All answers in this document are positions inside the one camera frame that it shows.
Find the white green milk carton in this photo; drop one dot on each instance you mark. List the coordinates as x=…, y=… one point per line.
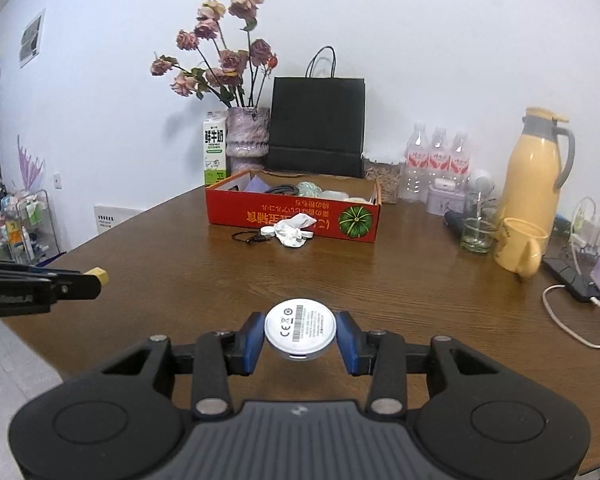
x=214, y=152

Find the white panel board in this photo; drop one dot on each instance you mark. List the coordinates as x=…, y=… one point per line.
x=117, y=217

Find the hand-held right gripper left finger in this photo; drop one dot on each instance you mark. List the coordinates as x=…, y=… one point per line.
x=254, y=342

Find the short clear glass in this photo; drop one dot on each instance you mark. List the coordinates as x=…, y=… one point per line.
x=477, y=240

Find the purple marbled vase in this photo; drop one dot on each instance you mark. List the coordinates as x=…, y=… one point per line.
x=247, y=142

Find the small yellow block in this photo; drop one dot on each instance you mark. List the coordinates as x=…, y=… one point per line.
x=99, y=275

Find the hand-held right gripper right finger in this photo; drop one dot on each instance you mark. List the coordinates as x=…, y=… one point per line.
x=349, y=342

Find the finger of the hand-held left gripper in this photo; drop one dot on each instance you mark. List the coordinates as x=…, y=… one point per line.
x=77, y=285
x=30, y=268

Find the small white bottle cap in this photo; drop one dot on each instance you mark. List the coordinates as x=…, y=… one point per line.
x=267, y=230

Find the white round charger puck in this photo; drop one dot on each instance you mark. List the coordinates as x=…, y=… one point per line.
x=300, y=327

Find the white round gadget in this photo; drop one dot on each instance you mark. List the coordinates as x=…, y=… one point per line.
x=481, y=180

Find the purple cloth pouch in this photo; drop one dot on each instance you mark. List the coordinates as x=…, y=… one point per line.
x=255, y=186

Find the white earbuds case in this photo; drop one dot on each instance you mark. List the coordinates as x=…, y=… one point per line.
x=444, y=184

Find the yellow thermos jug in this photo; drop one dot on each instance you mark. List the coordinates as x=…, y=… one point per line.
x=530, y=175

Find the red cardboard box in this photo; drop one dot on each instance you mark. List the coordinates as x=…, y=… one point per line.
x=230, y=210

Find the pale tin box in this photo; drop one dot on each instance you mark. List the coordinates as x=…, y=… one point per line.
x=445, y=202

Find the black handheld device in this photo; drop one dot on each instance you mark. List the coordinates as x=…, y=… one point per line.
x=453, y=221

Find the metal storage rack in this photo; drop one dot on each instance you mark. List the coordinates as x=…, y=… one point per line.
x=30, y=230

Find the black paper bag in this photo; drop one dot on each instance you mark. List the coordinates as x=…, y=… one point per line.
x=315, y=125

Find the clear jar of grains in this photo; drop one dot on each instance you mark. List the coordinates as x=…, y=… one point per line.
x=385, y=180

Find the dried pink rose bouquet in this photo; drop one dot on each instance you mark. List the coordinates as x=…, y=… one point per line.
x=230, y=60

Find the wall picture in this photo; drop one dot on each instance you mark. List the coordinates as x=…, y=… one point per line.
x=32, y=37

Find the yellow mug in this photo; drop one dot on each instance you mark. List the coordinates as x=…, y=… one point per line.
x=517, y=250

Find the pale green plastic bag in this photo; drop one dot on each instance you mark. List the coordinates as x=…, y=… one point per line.
x=310, y=189

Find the white wall socket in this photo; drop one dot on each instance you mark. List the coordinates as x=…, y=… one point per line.
x=57, y=180

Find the white plastic packet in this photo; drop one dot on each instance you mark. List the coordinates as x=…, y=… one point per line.
x=335, y=195

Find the purple feathery decoration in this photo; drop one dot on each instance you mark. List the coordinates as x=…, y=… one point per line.
x=30, y=162

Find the crumpled white tissue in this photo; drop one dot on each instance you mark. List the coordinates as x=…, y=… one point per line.
x=292, y=225

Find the clear water bottle red label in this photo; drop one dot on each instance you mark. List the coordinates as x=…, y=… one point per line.
x=438, y=157
x=414, y=165
x=460, y=157

